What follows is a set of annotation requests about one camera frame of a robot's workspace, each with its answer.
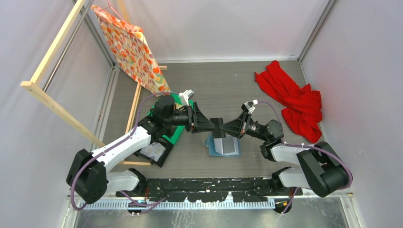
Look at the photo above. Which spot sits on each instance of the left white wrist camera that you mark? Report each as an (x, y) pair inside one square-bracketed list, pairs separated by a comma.
[(185, 97)]

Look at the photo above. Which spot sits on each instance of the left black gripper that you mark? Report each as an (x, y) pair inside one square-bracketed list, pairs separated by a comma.
[(196, 119)]

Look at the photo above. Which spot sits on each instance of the green plastic bin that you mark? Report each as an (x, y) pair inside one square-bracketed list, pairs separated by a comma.
[(164, 109)]

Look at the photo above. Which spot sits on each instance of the floral orange fabric bag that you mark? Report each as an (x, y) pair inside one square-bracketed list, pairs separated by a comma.
[(131, 51)]

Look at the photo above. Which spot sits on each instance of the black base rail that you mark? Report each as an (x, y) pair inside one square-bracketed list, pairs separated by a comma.
[(254, 189)]

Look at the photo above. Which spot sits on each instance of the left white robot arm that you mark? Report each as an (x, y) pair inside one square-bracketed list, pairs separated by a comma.
[(90, 175)]

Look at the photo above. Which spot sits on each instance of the red cloth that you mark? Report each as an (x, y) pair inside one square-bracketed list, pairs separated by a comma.
[(302, 111)]

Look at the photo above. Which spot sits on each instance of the wooden frame rack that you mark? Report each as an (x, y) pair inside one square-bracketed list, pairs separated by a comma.
[(32, 86)]

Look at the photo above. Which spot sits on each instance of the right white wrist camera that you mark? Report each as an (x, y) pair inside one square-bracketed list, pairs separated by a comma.
[(249, 106)]

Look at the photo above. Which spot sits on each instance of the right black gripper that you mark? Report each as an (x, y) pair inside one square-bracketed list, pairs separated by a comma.
[(236, 127)]

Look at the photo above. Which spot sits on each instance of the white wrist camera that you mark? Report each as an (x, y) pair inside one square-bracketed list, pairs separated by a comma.
[(185, 97), (249, 106)]

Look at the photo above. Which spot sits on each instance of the grey credit card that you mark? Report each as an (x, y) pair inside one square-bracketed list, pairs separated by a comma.
[(217, 132)]

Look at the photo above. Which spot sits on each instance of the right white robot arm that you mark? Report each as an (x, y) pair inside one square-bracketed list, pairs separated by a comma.
[(320, 168)]

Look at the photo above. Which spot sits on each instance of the black tray with paper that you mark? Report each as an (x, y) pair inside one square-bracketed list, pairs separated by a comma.
[(157, 152)]

